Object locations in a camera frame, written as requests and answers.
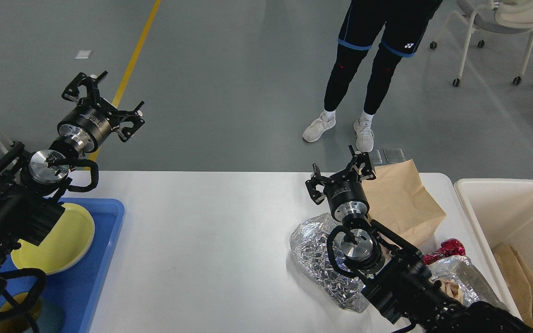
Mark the yellow plate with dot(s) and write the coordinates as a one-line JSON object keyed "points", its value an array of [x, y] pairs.
{"points": [[66, 244]]}

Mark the large crumpled foil ball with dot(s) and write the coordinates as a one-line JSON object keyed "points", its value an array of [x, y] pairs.
{"points": [[308, 244]]}

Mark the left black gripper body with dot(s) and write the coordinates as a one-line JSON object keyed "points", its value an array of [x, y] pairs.
{"points": [[82, 131]]}

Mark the person in black clothes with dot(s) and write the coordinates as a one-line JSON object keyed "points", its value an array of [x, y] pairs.
{"points": [[401, 25]]}

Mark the grey floor outlet plates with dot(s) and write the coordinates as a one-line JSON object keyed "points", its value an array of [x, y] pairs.
{"points": [[387, 156]]}

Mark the pink plate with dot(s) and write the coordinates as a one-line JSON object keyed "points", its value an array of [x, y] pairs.
{"points": [[91, 245]]}

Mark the brown paper in bin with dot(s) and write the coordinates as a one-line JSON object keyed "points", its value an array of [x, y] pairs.
{"points": [[519, 280]]}

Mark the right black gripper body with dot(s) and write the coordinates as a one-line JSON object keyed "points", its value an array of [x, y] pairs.
{"points": [[345, 197]]}

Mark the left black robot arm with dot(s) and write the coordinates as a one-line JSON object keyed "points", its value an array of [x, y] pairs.
{"points": [[32, 184]]}

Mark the dark green mug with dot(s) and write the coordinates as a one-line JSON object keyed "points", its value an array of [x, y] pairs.
{"points": [[49, 318]]}

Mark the white plastic bin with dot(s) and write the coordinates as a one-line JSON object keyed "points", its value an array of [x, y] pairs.
{"points": [[501, 212]]}

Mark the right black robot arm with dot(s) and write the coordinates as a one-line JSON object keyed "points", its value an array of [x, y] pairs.
{"points": [[396, 281]]}

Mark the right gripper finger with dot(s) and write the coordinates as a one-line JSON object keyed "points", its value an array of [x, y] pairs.
{"points": [[317, 179], [358, 169]]}

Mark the white rolling chair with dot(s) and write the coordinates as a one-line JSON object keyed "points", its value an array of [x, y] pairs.
{"points": [[500, 17]]}

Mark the brown paper bag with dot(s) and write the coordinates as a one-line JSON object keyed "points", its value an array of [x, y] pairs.
{"points": [[399, 200]]}

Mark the red foil wrapper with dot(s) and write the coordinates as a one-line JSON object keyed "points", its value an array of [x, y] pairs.
{"points": [[448, 248]]}

